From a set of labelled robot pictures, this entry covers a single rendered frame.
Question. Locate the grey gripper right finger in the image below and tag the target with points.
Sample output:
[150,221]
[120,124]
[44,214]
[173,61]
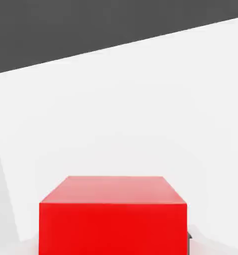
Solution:
[189,245]

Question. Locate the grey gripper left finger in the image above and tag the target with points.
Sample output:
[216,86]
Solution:
[33,249]

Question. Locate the small red cube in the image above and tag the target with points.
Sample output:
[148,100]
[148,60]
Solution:
[112,227]

